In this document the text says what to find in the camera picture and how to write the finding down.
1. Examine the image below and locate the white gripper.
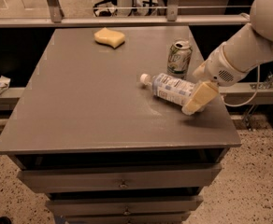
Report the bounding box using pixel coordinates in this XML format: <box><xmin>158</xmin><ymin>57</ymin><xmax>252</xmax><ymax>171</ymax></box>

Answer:
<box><xmin>181</xmin><ymin>42</ymin><xmax>247</xmax><ymax>115</ymax></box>

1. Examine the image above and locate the blue plastic water bottle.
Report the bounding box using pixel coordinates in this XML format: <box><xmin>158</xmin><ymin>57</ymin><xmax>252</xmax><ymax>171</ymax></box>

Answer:
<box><xmin>139</xmin><ymin>73</ymin><xmax>194</xmax><ymax>107</ymax></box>

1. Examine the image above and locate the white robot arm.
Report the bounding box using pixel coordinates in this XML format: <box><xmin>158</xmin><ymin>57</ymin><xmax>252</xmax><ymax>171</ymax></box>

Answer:
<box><xmin>182</xmin><ymin>0</ymin><xmax>273</xmax><ymax>115</ymax></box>

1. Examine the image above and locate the green 7up can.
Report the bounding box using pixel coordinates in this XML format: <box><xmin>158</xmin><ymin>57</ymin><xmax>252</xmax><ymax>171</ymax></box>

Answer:
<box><xmin>167</xmin><ymin>39</ymin><xmax>193</xmax><ymax>79</ymax></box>

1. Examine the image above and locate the yellow sponge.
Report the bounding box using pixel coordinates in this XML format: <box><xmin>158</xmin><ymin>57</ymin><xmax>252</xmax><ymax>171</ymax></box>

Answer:
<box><xmin>94</xmin><ymin>28</ymin><xmax>125</xmax><ymax>49</ymax></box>

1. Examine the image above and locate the middle grey drawer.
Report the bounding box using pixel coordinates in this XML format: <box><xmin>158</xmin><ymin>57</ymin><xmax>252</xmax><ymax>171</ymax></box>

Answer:
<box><xmin>46</xmin><ymin>196</ymin><xmax>203</xmax><ymax>217</ymax></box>

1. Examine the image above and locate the grey drawer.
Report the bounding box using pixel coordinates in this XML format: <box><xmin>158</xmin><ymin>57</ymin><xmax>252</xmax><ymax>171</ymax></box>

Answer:
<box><xmin>46</xmin><ymin>196</ymin><xmax>203</xmax><ymax>217</ymax></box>
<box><xmin>18</xmin><ymin>163</ymin><xmax>222</xmax><ymax>193</ymax></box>
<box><xmin>54</xmin><ymin>213</ymin><xmax>190</xmax><ymax>224</ymax></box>

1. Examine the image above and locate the grey drawer cabinet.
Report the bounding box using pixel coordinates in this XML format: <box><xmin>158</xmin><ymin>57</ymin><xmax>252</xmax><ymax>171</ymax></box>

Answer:
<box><xmin>0</xmin><ymin>25</ymin><xmax>242</xmax><ymax>224</ymax></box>

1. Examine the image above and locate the black office chair base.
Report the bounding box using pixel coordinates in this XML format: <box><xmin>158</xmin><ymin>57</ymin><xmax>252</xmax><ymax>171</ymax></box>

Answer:
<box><xmin>93</xmin><ymin>0</ymin><xmax>117</xmax><ymax>17</ymax></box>

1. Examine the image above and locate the bottom grey drawer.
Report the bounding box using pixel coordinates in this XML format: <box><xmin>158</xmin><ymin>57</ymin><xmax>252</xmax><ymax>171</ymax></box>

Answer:
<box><xmin>54</xmin><ymin>213</ymin><xmax>190</xmax><ymax>224</ymax></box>

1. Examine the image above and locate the top grey drawer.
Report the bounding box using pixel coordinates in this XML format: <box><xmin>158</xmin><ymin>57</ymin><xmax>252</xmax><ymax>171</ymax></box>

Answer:
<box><xmin>18</xmin><ymin>163</ymin><xmax>222</xmax><ymax>193</ymax></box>

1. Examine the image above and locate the black shoe tip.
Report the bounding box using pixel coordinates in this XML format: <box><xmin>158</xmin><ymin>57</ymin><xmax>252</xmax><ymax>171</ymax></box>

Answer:
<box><xmin>0</xmin><ymin>217</ymin><xmax>12</xmax><ymax>224</ymax></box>

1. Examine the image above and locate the metal railing frame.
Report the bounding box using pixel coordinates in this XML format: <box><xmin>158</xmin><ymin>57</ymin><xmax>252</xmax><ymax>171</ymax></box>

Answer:
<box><xmin>0</xmin><ymin>0</ymin><xmax>273</xmax><ymax>29</ymax></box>

